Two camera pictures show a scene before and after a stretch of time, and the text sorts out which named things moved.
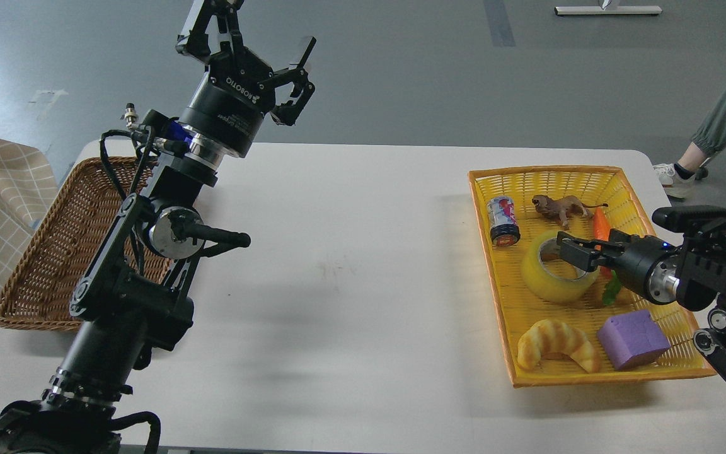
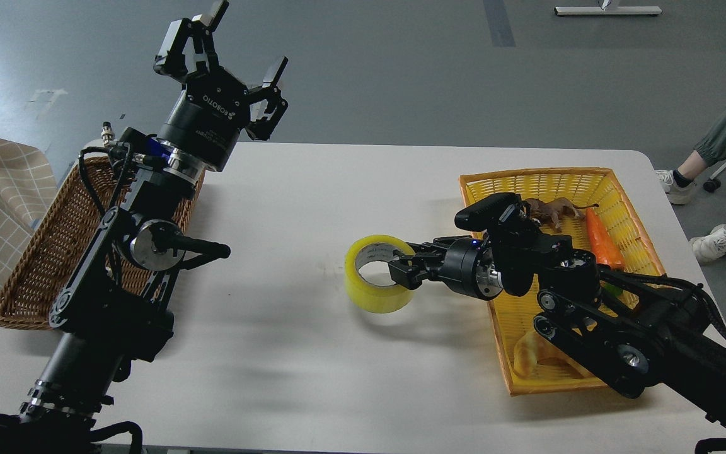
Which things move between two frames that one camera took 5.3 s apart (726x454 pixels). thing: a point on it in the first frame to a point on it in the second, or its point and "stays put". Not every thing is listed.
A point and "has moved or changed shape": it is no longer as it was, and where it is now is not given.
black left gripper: [239, 89] to [205, 122]
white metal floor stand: [607, 7] stays put
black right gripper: [633, 255] to [467, 264]
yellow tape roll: [545, 246] has moved or changed shape
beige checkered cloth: [7, 188] stays put
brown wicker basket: [40, 289] stays put
